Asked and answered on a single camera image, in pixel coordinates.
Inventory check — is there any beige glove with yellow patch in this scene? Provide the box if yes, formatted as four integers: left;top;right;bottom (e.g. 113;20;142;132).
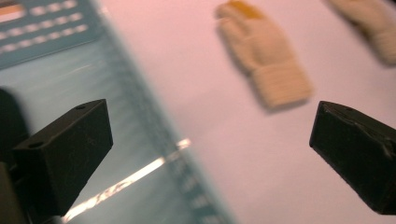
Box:
214;0;314;110

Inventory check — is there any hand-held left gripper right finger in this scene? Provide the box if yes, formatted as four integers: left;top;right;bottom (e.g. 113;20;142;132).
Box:
309;101;396;216

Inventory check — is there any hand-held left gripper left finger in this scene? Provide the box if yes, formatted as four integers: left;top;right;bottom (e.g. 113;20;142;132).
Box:
12;99;114;218

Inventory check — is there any beige knit glove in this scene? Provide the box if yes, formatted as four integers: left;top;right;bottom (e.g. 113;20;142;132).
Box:
326;0;396;67

